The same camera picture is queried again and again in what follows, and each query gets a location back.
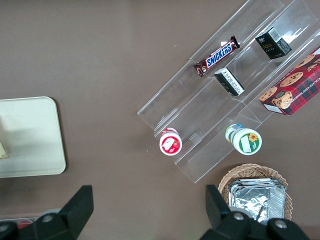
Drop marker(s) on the green lid yogurt cup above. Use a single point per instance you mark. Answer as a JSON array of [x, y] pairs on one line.
[[247, 141]]

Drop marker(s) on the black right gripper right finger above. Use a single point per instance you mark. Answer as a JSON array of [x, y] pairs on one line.
[[220, 220]]

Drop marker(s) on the red cola bottle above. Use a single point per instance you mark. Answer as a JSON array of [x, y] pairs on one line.
[[24, 223]]

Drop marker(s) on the stack of foil containers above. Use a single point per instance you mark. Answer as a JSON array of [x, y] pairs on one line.
[[260, 197]]

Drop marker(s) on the clear acrylic stepped shelf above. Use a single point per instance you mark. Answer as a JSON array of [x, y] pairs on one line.
[[200, 112], [262, 15]]

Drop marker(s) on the red tartan cookie box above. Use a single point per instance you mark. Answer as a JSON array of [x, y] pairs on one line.
[[292, 90]]

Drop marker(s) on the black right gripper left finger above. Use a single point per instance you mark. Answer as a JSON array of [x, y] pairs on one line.
[[72, 215]]

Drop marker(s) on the clear acrylic bottle rack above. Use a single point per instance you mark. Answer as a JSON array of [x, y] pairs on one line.
[[10, 219]]

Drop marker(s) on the small black box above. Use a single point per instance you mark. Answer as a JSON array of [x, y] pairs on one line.
[[230, 82], [272, 45]]

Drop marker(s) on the red lid yogurt cup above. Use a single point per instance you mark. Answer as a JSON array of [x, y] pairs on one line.
[[170, 144]]

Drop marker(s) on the light wicker basket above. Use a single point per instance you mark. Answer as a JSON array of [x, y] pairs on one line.
[[250, 172]]

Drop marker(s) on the Snickers chocolate bar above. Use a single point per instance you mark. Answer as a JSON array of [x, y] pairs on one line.
[[217, 56]]

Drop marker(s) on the beige plastic tray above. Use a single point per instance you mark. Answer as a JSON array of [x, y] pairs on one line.
[[32, 135]]

